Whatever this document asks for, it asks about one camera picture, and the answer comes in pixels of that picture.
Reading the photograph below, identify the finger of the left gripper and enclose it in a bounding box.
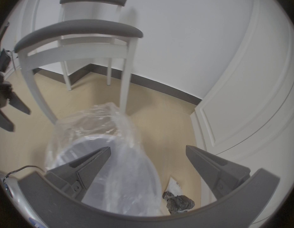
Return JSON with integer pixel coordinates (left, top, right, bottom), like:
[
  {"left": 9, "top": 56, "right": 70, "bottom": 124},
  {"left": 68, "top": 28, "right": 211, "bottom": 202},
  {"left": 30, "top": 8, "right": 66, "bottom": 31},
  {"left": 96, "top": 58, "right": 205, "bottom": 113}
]
[
  {"left": 0, "top": 105, "right": 14, "bottom": 132},
  {"left": 6, "top": 90, "right": 31, "bottom": 115}
]

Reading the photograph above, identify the crumpled black plastic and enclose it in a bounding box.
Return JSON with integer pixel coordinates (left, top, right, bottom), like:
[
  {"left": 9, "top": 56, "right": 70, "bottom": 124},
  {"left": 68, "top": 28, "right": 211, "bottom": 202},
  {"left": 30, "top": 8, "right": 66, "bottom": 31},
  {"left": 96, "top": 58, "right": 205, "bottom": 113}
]
[{"left": 163, "top": 191, "right": 195, "bottom": 214}]

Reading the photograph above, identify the black cable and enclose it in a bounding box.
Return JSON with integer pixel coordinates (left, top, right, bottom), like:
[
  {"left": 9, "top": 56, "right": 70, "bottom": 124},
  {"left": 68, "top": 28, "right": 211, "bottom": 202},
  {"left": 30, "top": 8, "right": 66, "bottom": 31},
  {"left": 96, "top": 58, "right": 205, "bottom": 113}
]
[{"left": 3, "top": 166, "right": 46, "bottom": 183}]

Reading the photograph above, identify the clear plastic bag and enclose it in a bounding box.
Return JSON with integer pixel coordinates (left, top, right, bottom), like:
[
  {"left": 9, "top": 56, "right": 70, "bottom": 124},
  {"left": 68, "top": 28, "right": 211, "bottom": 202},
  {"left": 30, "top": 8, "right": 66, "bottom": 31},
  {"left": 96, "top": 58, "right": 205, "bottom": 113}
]
[{"left": 44, "top": 102, "right": 163, "bottom": 217}]

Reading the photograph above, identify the white chair with grey seat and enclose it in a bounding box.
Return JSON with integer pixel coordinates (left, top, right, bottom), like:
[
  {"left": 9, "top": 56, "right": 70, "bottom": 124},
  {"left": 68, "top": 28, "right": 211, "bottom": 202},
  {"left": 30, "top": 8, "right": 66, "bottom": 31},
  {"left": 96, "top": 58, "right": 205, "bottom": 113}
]
[{"left": 14, "top": 0, "right": 144, "bottom": 125}]

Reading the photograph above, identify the white printed wrapper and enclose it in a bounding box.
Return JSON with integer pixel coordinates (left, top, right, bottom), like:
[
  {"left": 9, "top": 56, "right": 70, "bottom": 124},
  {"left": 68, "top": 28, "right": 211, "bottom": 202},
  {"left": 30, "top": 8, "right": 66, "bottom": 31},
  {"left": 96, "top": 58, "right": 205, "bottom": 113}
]
[{"left": 162, "top": 177, "right": 192, "bottom": 215}]

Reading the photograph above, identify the white wardrobe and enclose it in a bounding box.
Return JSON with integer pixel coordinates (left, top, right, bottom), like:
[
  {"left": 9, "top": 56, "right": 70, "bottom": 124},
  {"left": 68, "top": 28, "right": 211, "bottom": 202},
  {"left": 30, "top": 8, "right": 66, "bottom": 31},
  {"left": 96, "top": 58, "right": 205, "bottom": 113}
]
[{"left": 190, "top": 0, "right": 294, "bottom": 213}]

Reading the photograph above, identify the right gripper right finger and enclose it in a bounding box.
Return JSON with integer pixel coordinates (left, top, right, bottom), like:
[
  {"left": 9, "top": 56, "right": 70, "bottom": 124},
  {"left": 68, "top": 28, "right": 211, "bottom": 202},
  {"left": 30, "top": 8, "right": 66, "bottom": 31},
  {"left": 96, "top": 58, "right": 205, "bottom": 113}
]
[{"left": 186, "top": 145, "right": 251, "bottom": 202}]

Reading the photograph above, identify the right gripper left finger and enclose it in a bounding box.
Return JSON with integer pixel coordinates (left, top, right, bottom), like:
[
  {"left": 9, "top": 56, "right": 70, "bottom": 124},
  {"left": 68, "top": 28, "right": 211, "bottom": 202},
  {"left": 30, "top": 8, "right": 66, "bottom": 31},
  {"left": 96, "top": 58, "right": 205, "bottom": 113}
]
[{"left": 46, "top": 147, "right": 111, "bottom": 202}]

